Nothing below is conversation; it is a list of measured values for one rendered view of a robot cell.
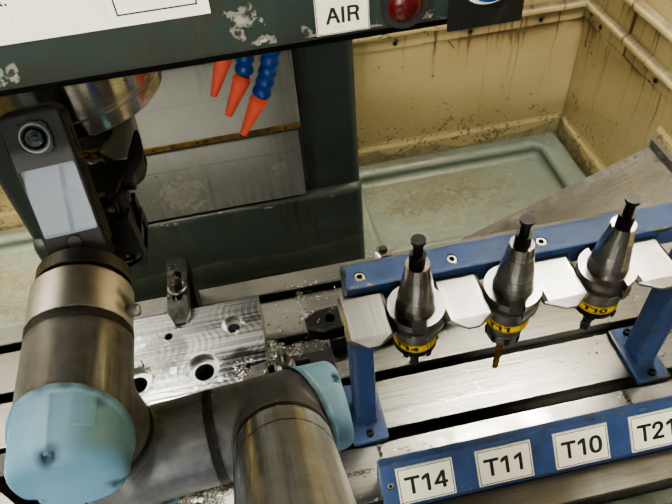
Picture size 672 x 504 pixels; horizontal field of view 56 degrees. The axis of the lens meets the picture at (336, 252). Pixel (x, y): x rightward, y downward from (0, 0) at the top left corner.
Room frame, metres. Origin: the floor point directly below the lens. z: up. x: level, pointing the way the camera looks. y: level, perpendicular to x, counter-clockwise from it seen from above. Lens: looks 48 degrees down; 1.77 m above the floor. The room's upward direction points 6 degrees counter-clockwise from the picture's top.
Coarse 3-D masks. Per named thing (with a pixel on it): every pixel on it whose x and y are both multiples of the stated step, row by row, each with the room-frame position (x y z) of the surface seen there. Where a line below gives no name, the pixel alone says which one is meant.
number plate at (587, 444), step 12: (564, 432) 0.37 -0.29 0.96; (576, 432) 0.37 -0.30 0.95; (588, 432) 0.37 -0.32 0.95; (600, 432) 0.37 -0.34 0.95; (564, 444) 0.36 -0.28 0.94; (576, 444) 0.36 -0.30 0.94; (588, 444) 0.36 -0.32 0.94; (600, 444) 0.36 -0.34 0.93; (564, 456) 0.35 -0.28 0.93; (576, 456) 0.35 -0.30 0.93; (588, 456) 0.35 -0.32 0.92; (600, 456) 0.35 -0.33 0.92
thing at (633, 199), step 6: (630, 198) 0.44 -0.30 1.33; (636, 198) 0.44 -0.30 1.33; (630, 204) 0.43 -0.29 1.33; (636, 204) 0.43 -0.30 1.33; (624, 210) 0.44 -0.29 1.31; (630, 210) 0.43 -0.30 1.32; (618, 216) 0.44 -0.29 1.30; (624, 216) 0.43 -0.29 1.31; (630, 216) 0.43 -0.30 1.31; (618, 222) 0.43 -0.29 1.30; (624, 222) 0.43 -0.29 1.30; (630, 222) 0.43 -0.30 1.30; (624, 228) 0.43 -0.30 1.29
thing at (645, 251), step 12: (636, 240) 0.48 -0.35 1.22; (648, 240) 0.48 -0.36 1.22; (636, 252) 0.46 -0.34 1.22; (648, 252) 0.46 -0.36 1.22; (660, 252) 0.46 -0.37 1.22; (636, 264) 0.44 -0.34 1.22; (648, 264) 0.44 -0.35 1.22; (660, 264) 0.44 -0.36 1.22; (648, 276) 0.42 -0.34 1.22; (660, 276) 0.42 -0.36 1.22; (660, 288) 0.41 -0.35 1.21
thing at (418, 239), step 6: (420, 234) 0.42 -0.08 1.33; (414, 240) 0.41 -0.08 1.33; (420, 240) 0.41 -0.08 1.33; (414, 246) 0.40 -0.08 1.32; (420, 246) 0.40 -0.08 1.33; (414, 252) 0.41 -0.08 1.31; (420, 252) 0.41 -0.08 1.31; (414, 258) 0.40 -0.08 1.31; (420, 258) 0.40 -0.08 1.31; (414, 264) 0.40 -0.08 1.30; (420, 264) 0.40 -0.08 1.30
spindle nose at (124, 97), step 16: (112, 80) 0.45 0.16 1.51; (128, 80) 0.46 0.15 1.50; (144, 80) 0.47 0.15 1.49; (160, 80) 0.50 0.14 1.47; (16, 96) 0.43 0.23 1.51; (32, 96) 0.42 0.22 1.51; (48, 96) 0.43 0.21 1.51; (64, 96) 0.43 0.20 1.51; (80, 96) 0.43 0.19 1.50; (96, 96) 0.44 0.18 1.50; (112, 96) 0.44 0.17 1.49; (128, 96) 0.45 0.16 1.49; (144, 96) 0.47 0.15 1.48; (0, 112) 0.43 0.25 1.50; (80, 112) 0.43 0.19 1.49; (96, 112) 0.44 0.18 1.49; (112, 112) 0.44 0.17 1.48; (128, 112) 0.45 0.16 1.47; (80, 128) 0.43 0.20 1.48; (96, 128) 0.43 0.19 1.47; (112, 128) 0.44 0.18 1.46
